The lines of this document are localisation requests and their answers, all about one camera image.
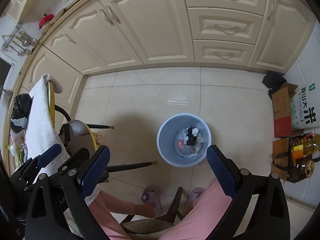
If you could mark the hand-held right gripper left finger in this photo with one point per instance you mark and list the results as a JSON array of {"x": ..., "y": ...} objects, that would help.
[{"x": 96, "y": 170}]

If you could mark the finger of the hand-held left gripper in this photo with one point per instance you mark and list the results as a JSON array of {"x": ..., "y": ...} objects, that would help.
[
  {"x": 51, "y": 152},
  {"x": 77, "y": 157}
]

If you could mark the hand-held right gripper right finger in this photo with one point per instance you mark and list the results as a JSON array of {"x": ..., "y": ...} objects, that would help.
[{"x": 222, "y": 170}]

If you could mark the green snack wrappers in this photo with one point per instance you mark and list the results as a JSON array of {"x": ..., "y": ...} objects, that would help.
[{"x": 16, "y": 152}]

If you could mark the clear plastic bag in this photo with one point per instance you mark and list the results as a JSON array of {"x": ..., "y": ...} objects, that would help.
[{"x": 16, "y": 137}]

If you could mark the red printed plastic bag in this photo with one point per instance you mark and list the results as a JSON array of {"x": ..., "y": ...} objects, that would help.
[{"x": 180, "y": 144}]

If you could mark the large black plastic bag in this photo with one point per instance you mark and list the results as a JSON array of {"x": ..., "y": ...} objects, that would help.
[{"x": 21, "y": 110}]

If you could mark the blue trash bin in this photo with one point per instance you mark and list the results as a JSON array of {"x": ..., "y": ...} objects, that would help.
[{"x": 165, "y": 135}]

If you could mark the round white-clothed table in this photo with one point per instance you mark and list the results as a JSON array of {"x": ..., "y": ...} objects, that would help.
[{"x": 37, "y": 120}]

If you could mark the purple right slipper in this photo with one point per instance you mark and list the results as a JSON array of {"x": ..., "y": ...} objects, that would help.
[{"x": 195, "y": 195}]

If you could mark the purple slipper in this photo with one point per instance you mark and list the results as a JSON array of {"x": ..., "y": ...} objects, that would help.
[
  {"x": 150, "y": 193},
  {"x": 195, "y": 195}
]

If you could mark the person's right leg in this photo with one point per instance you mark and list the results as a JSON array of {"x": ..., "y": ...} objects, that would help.
[{"x": 200, "y": 217}]

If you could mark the purple left slipper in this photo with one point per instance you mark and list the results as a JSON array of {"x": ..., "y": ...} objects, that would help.
[{"x": 150, "y": 193}]

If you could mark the wooden chair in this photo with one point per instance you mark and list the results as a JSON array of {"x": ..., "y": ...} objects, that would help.
[{"x": 172, "y": 210}]

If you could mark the dark patterned tote bag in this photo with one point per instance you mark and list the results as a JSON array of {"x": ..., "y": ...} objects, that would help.
[{"x": 297, "y": 172}]

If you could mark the tall cardboard box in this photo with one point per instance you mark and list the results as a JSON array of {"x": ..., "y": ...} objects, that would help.
[{"x": 282, "y": 115}]

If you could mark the cooking oil bottle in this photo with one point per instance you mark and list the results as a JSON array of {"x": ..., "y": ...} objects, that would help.
[{"x": 306, "y": 150}]

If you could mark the white framed window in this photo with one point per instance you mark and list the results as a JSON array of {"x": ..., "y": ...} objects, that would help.
[{"x": 5, "y": 71}]

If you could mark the black plastic bag on floor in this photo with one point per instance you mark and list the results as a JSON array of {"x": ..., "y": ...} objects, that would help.
[{"x": 273, "y": 82}]

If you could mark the steel slotted spatula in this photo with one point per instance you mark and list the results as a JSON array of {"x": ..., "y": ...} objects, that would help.
[{"x": 26, "y": 52}]

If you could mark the white rice bag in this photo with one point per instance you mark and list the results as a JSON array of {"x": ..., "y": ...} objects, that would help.
[{"x": 306, "y": 105}]

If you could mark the steel skimmer spoon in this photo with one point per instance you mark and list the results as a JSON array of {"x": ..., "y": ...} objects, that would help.
[{"x": 31, "y": 42}]

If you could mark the cream lower kitchen cabinets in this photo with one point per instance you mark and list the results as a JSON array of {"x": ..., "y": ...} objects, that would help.
[{"x": 150, "y": 30}]

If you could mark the cream kitchen cabinets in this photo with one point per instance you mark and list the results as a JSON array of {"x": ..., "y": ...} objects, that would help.
[
  {"x": 20, "y": 2},
  {"x": 150, "y": 30}
]

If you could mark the cream upper kitchen cabinets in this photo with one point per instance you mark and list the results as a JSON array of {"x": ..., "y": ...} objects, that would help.
[{"x": 20, "y": 2}]

